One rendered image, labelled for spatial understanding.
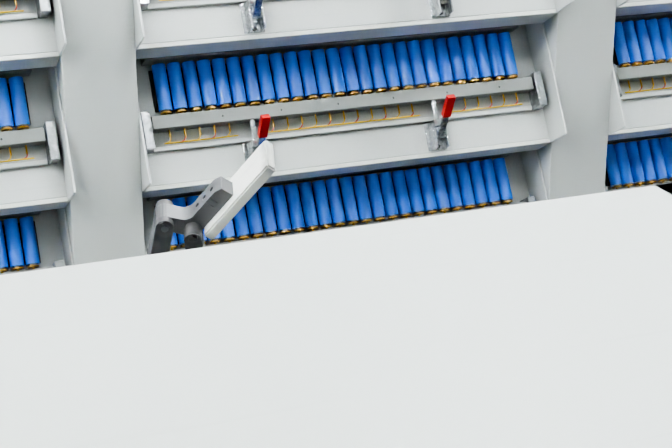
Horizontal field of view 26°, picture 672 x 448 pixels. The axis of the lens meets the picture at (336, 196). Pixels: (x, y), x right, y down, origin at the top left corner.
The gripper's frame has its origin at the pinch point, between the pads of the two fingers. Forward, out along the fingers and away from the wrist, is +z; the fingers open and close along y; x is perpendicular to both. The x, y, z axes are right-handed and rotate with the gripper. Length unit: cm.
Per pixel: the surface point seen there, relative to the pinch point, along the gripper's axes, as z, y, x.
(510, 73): -18, -58, 97
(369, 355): 20, 21, -45
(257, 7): -26, -18, 87
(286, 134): -39, -33, 86
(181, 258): 14.9, 24.0, -37.1
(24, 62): -47, 3, 80
